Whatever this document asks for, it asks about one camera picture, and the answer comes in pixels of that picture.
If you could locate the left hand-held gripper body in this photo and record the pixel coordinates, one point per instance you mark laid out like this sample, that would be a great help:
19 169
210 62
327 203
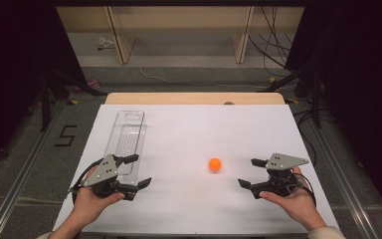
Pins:
103 171

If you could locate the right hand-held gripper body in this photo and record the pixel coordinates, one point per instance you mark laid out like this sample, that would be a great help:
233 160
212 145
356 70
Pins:
283 172

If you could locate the clear plastic tray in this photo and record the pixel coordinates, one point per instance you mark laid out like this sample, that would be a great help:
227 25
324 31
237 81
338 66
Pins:
127 132

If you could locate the orange ball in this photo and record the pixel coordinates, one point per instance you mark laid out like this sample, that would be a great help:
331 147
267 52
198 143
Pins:
215 164

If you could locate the person's right hand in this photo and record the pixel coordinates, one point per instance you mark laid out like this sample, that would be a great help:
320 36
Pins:
295 205

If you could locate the person's left hand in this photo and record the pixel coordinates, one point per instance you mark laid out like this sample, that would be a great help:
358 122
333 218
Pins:
91 205

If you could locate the white table sheet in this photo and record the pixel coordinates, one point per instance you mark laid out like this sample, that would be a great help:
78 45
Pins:
192 202

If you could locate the yellow tape piece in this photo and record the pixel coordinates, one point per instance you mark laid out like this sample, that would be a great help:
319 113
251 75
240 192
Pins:
272 80
292 100
74 102

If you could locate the black metal stand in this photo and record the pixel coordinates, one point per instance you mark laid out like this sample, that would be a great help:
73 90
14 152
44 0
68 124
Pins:
316 99
45 103

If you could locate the pink cloth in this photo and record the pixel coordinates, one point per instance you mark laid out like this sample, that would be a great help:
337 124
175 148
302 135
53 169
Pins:
93 84

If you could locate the crumpled grey wrapper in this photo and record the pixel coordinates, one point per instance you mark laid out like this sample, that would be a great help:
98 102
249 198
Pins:
104 43

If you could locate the dark curtain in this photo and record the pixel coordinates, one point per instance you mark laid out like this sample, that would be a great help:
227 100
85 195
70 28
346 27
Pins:
361 66
13 49

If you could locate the beige wooden shelf unit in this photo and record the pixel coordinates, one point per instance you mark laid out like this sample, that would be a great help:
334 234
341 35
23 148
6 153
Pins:
179 20

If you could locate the metal floor rail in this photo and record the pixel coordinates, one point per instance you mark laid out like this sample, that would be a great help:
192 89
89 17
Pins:
20 186
341 179

